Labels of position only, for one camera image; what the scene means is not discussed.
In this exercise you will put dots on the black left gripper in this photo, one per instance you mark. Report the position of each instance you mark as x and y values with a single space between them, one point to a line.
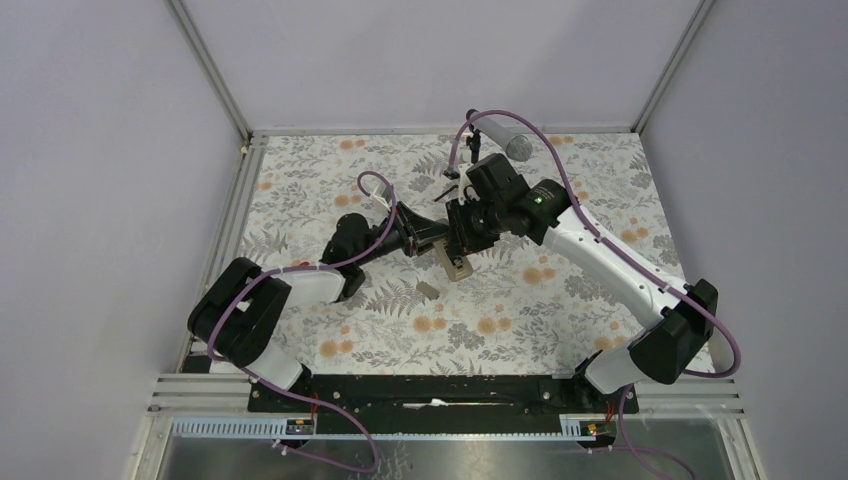
416 233

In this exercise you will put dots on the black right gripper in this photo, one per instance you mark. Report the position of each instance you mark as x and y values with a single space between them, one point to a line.
461 241

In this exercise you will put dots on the white remote control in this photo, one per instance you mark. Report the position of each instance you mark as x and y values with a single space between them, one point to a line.
456 268

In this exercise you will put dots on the grey battery compartment cover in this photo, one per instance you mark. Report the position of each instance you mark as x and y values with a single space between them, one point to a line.
428 291

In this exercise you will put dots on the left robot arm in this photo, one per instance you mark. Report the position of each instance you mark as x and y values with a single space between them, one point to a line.
238 315

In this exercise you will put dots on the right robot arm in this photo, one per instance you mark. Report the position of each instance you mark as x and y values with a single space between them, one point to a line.
494 199

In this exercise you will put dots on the grey microphone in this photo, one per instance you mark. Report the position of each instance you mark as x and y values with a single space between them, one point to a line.
515 146

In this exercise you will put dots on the floral table mat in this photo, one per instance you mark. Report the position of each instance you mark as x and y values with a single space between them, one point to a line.
524 310

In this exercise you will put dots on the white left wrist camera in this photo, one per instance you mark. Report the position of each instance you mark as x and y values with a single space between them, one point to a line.
383 197

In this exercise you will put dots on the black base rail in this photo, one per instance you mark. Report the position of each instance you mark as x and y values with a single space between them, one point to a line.
430 404

